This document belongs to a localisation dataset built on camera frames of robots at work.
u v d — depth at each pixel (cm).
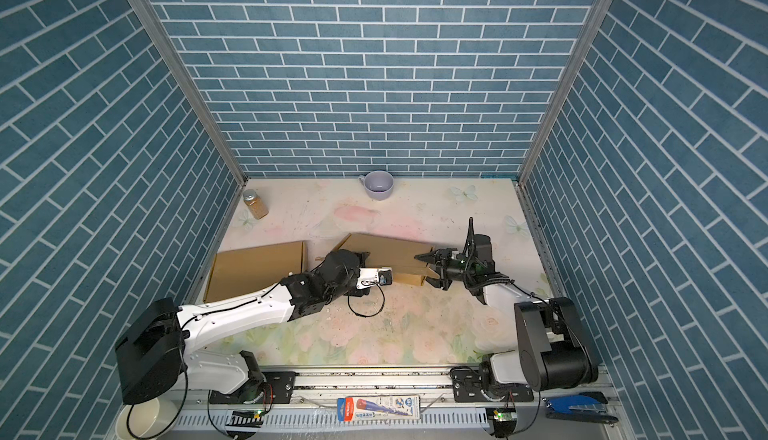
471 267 71
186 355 43
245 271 95
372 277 70
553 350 43
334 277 62
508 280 60
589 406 69
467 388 74
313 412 71
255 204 102
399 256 82
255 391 66
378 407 71
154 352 41
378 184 115
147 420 67
